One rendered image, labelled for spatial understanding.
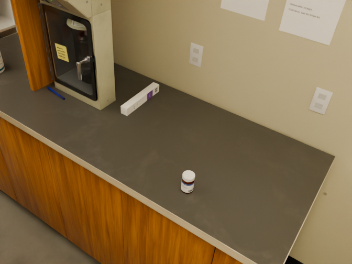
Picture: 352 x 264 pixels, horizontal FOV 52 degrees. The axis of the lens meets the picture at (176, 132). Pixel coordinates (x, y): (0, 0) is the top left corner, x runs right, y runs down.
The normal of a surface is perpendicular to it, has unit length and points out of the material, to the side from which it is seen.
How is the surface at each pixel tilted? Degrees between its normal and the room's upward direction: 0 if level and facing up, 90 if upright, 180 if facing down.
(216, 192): 1
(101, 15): 90
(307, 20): 90
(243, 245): 0
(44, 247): 0
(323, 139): 90
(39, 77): 90
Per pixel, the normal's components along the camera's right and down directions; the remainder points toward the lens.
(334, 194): -0.56, 0.50
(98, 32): 0.83, 0.40
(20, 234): 0.07, -0.77
